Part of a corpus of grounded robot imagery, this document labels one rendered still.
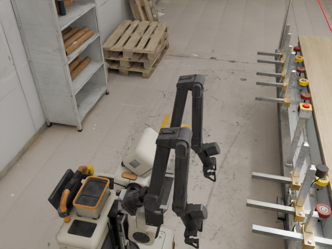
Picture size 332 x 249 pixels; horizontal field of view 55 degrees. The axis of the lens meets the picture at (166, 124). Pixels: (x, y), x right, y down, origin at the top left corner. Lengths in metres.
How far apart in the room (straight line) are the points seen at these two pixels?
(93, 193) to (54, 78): 1.96
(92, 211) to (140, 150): 0.58
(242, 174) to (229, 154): 0.30
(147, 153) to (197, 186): 1.74
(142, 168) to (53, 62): 2.26
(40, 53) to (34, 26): 0.28
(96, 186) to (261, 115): 2.72
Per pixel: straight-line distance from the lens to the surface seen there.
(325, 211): 2.05
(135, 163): 1.54
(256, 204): 2.02
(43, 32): 3.49
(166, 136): 1.20
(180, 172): 1.31
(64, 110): 3.89
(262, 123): 4.11
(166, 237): 2.52
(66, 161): 3.62
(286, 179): 2.22
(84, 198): 1.98
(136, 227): 1.92
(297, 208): 2.05
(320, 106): 2.91
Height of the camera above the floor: 2.38
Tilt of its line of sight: 37 degrees down
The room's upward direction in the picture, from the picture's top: 1 degrees counter-clockwise
